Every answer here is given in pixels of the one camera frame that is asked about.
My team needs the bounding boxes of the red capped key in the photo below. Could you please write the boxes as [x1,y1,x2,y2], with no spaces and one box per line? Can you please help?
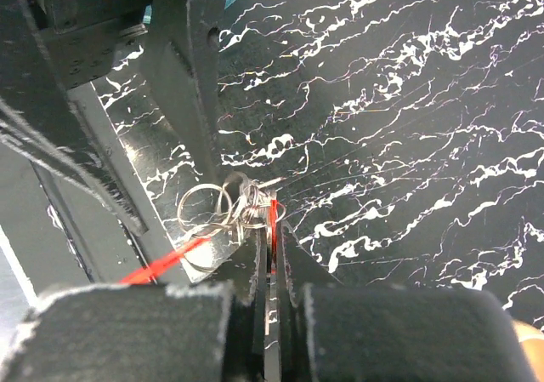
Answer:
[267,190,286,278]

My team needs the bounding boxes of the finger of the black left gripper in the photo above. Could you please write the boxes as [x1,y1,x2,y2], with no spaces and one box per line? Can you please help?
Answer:
[144,0,226,184]
[1,0,146,235]

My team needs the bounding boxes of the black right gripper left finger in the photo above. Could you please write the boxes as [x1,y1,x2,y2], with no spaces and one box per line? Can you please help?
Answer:
[1,231,267,381]

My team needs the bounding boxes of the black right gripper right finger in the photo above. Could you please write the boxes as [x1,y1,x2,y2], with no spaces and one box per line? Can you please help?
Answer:
[278,223,535,381]

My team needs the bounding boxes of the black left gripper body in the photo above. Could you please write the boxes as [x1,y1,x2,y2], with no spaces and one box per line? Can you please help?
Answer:
[28,0,149,88]

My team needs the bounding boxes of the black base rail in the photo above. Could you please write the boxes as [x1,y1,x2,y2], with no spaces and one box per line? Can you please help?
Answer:
[1,77,190,291]

